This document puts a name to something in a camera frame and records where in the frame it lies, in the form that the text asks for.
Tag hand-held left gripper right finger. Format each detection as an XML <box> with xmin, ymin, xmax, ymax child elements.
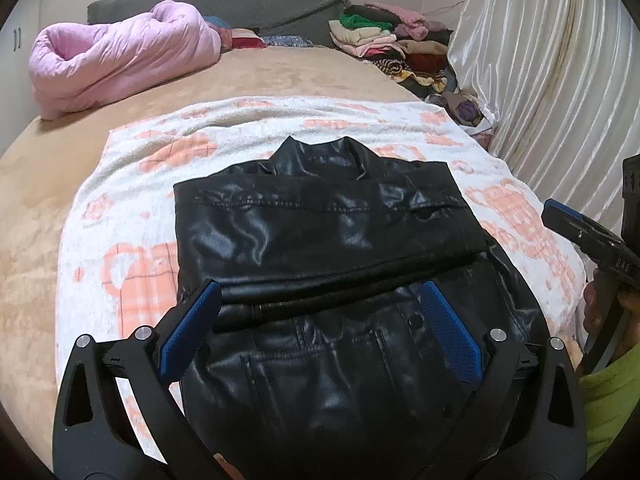
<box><xmin>420</xmin><ymin>281</ymin><xmax>588</xmax><ymax>480</ymax></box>

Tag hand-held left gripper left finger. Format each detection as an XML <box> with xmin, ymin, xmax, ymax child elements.
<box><xmin>50</xmin><ymin>280</ymin><xmax>223</xmax><ymax>480</ymax></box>

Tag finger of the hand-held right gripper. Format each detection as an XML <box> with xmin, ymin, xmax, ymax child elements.
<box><xmin>541</xmin><ymin>212</ymin><xmax>608</xmax><ymax>266</ymax></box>
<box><xmin>543</xmin><ymin>198</ymin><xmax>628</xmax><ymax>248</ymax></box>

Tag black leather jacket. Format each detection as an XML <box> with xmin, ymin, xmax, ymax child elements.
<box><xmin>172</xmin><ymin>135</ymin><xmax>551</xmax><ymax>480</ymax></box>

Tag pile of folded clothes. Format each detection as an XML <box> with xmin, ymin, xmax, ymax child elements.
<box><xmin>327</xmin><ymin>2</ymin><xmax>496</xmax><ymax>128</ymax></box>

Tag person's right hand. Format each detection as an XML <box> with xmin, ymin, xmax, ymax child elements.
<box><xmin>582</xmin><ymin>281</ymin><xmax>640</xmax><ymax>356</ymax></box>

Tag person's left hand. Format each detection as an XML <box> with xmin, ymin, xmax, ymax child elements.
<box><xmin>212</xmin><ymin>452</ymin><xmax>247</xmax><ymax>480</ymax></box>

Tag white satin curtain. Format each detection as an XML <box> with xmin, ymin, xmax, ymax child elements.
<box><xmin>446</xmin><ymin>0</ymin><xmax>640</xmax><ymax>241</ymax></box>

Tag white and orange blanket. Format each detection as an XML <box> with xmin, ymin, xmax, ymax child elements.
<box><xmin>55</xmin><ymin>95</ymin><xmax>588</xmax><ymax>461</ymax></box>

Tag beige bed sheet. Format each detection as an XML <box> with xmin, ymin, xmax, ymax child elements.
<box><xmin>0</xmin><ymin>45</ymin><xmax>426</xmax><ymax>341</ymax></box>

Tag pink quilt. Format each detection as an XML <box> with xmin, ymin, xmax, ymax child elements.
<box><xmin>27</xmin><ymin>1</ymin><xmax>222</xmax><ymax>121</ymax></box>

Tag red pillow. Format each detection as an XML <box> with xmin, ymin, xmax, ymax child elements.
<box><xmin>230</xmin><ymin>29</ymin><xmax>268</xmax><ymax>50</ymax></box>

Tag blue patterned cloth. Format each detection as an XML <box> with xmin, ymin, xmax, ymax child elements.
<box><xmin>260</xmin><ymin>35</ymin><xmax>315</xmax><ymax>49</ymax></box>

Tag white wardrobe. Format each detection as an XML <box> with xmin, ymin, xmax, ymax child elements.
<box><xmin>0</xmin><ymin>0</ymin><xmax>46</xmax><ymax>131</ymax></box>

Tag grey headboard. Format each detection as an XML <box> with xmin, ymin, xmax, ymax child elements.
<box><xmin>86</xmin><ymin>0</ymin><xmax>351</xmax><ymax>50</ymax></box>

